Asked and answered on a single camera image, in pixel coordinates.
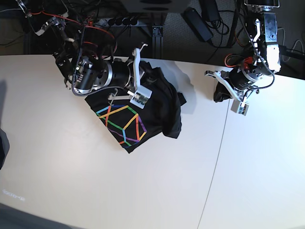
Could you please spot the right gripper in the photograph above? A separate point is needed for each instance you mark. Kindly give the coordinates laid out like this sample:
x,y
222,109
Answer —
x,y
126,76

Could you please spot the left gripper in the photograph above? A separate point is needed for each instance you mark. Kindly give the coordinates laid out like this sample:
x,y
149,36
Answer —
x,y
239,80

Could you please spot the dark grey T-shirt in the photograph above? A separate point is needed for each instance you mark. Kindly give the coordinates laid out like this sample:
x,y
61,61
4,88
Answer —
x,y
130,125

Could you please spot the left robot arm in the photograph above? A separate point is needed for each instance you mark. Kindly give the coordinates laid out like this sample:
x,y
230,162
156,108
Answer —
x,y
255,67

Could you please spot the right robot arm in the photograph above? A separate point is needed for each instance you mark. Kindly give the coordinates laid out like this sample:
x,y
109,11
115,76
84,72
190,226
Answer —
x,y
84,53

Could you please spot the white power strip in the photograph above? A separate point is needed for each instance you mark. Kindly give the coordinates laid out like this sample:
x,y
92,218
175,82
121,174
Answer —
x,y
117,22

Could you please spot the black power adapter brick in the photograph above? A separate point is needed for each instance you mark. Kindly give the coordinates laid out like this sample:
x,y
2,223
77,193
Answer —
x,y
197,24

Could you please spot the dark object at table edge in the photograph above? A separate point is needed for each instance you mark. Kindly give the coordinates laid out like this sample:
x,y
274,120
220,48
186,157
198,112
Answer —
x,y
4,147

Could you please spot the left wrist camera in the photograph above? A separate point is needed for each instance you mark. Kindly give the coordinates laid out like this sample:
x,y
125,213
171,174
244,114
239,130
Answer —
x,y
240,107

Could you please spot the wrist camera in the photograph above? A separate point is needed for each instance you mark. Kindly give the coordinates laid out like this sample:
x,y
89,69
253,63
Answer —
x,y
140,97
240,107

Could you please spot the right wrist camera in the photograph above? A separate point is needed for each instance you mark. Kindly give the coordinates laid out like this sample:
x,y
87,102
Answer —
x,y
140,97

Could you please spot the aluminium frame post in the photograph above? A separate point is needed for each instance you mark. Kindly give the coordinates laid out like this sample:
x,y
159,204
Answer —
x,y
157,24

